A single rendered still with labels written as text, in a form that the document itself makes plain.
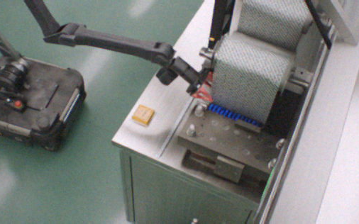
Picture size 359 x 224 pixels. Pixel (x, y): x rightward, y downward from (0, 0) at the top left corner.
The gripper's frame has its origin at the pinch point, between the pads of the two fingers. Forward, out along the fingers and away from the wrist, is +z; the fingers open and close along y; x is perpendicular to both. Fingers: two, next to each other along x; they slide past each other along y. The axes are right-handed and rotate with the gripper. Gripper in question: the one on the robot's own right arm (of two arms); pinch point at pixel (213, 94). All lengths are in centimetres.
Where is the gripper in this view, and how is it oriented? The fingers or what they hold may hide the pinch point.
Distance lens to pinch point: 172.3
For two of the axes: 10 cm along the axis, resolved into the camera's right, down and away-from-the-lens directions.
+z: 7.6, 6.1, 2.1
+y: -4.2, 7.2, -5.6
